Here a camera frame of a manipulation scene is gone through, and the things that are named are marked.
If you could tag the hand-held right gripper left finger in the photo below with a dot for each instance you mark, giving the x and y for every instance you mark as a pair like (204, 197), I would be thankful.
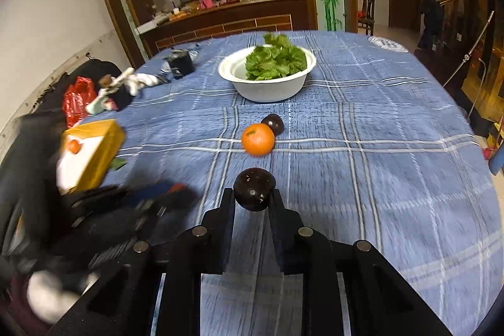
(222, 233)

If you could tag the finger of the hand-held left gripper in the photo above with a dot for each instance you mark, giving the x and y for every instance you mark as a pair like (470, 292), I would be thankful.
(169, 208)
(155, 188)

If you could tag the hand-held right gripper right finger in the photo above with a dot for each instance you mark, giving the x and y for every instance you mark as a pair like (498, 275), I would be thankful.
(283, 237)

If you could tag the small red date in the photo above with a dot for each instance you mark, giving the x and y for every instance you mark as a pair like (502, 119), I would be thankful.
(179, 188)

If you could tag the dark plum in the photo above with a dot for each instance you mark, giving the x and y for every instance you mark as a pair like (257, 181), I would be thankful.
(275, 122)
(252, 189)

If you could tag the yellow-taped white foam box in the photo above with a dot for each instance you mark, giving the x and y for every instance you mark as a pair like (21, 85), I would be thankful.
(88, 159)

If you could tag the person's left forearm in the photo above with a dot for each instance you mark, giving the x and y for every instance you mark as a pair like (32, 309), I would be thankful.
(27, 178)

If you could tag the person's left hand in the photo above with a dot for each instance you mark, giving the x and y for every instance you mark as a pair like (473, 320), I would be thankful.
(51, 296)

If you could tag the green leaf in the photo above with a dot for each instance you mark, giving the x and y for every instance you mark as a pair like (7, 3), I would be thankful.
(118, 163)

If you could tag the medium orange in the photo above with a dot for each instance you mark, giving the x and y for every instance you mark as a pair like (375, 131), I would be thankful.
(258, 140)

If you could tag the black device with brown knob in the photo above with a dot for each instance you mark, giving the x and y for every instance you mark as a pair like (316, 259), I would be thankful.
(118, 94)

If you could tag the pale green cloth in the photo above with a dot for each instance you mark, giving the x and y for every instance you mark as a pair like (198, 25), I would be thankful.
(95, 105)

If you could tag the blue plaid tablecloth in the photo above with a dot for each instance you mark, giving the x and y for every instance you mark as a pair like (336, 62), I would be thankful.
(354, 162)

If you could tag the white glove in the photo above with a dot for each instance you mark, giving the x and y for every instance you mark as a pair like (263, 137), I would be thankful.
(143, 81)

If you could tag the red plastic bag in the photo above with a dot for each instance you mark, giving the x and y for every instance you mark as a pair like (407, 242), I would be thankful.
(76, 101)

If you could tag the black pouch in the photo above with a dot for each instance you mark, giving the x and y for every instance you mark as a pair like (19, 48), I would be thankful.
(181, 65)

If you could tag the black bag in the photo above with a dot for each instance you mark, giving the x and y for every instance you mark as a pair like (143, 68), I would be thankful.
(94, 68)

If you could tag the white bowl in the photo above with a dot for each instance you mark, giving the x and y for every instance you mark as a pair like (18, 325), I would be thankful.
(267, 92)

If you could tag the white flat box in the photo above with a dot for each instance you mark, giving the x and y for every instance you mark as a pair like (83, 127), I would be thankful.
(150, 27)

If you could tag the green lettuce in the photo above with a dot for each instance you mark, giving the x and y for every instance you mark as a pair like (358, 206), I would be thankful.
(275, 62)

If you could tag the wooden counter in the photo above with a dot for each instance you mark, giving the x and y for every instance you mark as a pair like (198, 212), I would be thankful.
(244, 15)

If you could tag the patterned white plate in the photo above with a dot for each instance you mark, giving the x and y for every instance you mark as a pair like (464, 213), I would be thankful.
(388, 44)

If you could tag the wooden chair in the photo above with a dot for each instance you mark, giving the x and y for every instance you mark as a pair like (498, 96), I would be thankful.
(369, 5)

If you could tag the metal rod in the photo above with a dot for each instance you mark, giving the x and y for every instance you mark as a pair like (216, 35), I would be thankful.
(468, 52)

